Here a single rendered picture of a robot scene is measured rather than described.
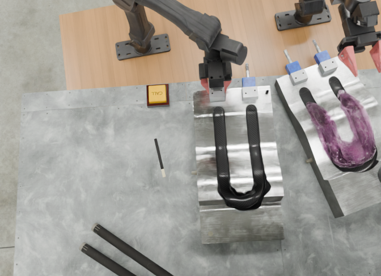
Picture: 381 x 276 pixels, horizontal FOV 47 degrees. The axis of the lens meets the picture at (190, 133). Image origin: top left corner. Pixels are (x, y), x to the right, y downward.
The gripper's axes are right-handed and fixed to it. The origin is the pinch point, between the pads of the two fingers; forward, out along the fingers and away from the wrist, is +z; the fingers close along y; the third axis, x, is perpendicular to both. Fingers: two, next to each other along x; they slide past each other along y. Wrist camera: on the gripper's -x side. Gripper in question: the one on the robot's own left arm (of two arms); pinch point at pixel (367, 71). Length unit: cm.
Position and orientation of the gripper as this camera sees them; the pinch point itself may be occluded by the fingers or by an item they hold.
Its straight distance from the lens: 124.0
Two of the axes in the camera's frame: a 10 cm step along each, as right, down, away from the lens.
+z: 1.7, 9.6, -2.3
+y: 9.8, -1.8, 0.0
